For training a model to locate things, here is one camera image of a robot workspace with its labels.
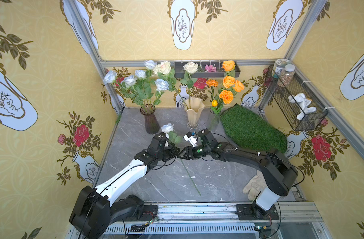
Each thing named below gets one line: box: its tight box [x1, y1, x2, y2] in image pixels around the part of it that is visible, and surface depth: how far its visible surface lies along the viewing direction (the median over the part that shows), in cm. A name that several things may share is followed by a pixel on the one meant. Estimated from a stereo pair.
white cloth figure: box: [287, 93, 317, 121], surface depth 73 cm
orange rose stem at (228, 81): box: [222, 75, 236, 89], surface depth 81 cm
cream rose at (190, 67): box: [180, 61, 199, 110], surface depth 83 cm
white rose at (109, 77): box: [102, 70, 118, 85], surface depth 80 cm
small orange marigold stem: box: [219, 89, 234, 105], surface depth 80 cm
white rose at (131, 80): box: [124, 74, 146, 108], surface depth 83 cm
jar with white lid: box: [276, 64, 296, 87], surface depth 81 cm
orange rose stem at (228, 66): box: [221, 60, 236, 78], surface depth 83 cm
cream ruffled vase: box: [184, 96, 206, 131], surface depth 100 cm
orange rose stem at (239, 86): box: [232, 79, 250, 93], surface depth 84 cm
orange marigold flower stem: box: [205, 78, 219, 101], surface depth 89 cm
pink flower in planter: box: [204, 63, 218, 73], surface depth 90 cm
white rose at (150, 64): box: [143, 59, 158, 106], surface depth 85 cm
